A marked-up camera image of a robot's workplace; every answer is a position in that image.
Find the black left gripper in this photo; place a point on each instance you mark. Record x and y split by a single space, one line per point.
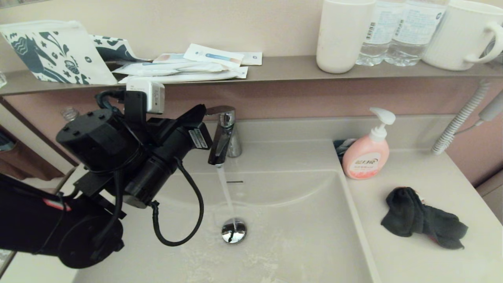
169 135

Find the chrome faucet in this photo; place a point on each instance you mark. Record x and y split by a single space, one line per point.
226 133

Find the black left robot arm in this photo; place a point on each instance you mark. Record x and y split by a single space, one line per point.
98 137

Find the beige sink basin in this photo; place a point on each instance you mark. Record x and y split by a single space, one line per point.
294 236

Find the long white sachet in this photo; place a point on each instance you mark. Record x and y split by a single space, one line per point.
157 68
188 76

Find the pale pink sachet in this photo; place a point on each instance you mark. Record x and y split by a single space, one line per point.
169 58

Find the white toothbrush packet blue print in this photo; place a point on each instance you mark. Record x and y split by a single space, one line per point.
214 56

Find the small white sachet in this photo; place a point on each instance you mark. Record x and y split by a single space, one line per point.
251 59

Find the running water stream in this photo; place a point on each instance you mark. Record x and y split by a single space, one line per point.
226 192

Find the small white patterned pouch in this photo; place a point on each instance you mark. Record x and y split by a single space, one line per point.
118 49

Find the chrome drain stopper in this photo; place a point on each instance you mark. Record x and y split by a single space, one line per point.
234 232

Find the empty clear plastic bottle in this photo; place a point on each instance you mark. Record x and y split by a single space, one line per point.
70 114

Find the dark packet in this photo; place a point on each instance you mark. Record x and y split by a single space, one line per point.
342 146

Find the large white patterned pouch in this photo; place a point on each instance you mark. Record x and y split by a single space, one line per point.
47 55

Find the white tumbler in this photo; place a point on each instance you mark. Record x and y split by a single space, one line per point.
342 39

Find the pink soap pump bottle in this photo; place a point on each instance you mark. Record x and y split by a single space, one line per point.
365 157

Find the clear labelled water bottle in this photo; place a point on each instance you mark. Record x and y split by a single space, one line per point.
377 39
412 35

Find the white ribbed mug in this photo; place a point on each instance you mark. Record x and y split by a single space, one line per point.
456 35

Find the white hair dryer handset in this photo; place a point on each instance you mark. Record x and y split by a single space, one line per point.
491 110

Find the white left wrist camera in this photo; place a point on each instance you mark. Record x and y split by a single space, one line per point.
151 96

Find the brown wall shelf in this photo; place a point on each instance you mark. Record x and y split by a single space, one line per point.
283 67

